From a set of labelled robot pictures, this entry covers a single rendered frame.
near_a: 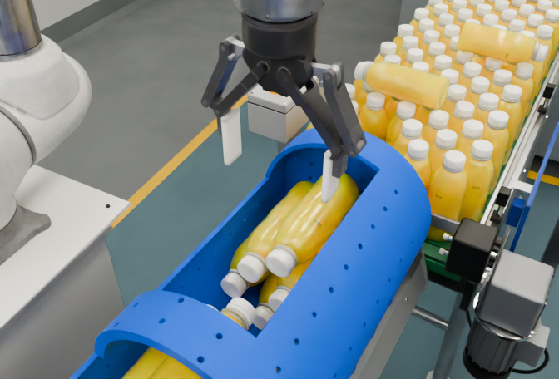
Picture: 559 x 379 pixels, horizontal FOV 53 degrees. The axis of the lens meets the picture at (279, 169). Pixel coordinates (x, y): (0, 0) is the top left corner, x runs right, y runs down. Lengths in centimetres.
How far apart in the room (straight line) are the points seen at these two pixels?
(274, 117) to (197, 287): 48
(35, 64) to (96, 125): 223
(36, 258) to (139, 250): 140
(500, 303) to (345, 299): 59
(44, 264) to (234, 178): 178
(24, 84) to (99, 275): 40
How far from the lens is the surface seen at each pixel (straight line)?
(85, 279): 117
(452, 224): 115
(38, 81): 105
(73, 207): 115
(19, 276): 106
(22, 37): 104
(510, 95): 135
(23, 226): 111
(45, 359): 119
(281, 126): 124
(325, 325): 69
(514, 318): 128
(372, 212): 79
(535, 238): 267
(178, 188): 272
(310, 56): 57
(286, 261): 77
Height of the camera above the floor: 174
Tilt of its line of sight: 39 degrees down
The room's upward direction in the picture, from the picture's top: straight up
